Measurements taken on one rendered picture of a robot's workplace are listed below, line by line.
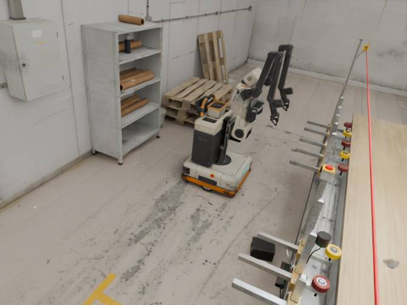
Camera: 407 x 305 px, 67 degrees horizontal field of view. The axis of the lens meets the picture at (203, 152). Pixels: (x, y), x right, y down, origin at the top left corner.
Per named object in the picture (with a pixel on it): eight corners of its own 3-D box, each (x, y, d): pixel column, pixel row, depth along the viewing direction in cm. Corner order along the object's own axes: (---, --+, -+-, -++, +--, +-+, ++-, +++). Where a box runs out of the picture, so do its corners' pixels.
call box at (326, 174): (318, 180, 182) (322, 169, 178) (320, 173, 188) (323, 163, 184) (330, 183, 180) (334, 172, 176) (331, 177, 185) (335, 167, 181)
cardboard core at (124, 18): (118, 14, 347) (140, 18, 337) (122, 13, 353) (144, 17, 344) (118, 21, 351) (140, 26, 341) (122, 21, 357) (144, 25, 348)
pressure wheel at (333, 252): (327, 270, 168) (334, 256, 162) (317, 259, 174) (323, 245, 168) (338, 267, 171) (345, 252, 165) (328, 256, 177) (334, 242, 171)
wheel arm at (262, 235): (256, 238, 185) (257, 233, 183) (257, 235, 187) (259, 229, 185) (330, 268, 171) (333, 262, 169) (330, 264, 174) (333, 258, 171)
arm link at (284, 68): (288, 44, 299) (286, 46, 290) (294, 45, 297) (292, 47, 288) (278, 87, 320) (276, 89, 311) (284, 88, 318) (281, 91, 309)
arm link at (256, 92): (271, 46, 264) (268, 48, 256) (286, 52, 261) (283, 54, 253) (252, 92, 289) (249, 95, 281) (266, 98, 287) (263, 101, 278)
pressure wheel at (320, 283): (306, 298, 152) (312, 283, 146) (308, 285, 158) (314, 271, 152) (322, 305, 149) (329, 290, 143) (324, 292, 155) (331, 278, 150)
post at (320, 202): (294, 261, 185) (317, 199, 161) (295, 257, 188) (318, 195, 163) (300, 263, 184) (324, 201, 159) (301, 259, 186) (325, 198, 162)
